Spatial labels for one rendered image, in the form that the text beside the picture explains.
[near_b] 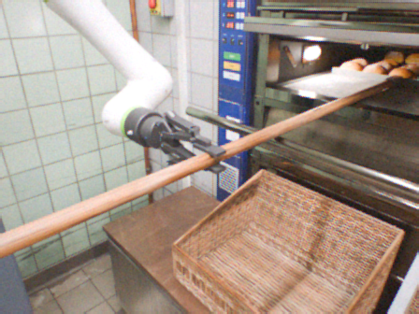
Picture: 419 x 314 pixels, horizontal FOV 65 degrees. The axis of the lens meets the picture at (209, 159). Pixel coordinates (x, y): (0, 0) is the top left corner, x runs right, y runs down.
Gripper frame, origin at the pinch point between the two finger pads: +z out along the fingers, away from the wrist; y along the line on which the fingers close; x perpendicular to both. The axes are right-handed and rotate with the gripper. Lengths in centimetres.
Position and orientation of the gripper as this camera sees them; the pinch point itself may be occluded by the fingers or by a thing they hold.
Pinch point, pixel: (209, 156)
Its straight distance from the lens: 67.1
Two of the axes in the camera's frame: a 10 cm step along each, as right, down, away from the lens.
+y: 0.0, 9.0, 4.4
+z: 6.9, 3.2, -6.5
